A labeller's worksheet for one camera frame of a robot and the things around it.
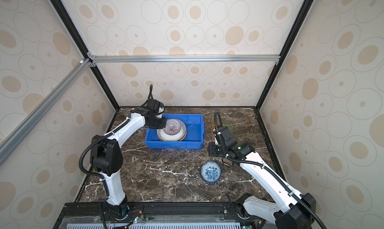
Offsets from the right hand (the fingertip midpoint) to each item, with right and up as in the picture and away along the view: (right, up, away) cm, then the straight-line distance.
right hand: (211, 148), depth 77 cm
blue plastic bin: (-9, +2, +28) cm, 30 cm away
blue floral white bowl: (0, -15, +7) cm, 16 cm away
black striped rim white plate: (-17, +7, +21) cm, 28 cm away
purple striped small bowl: (-23, +11, +19) cm, 32 cm away
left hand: (-25, +14, +14) cm, 32 cm away
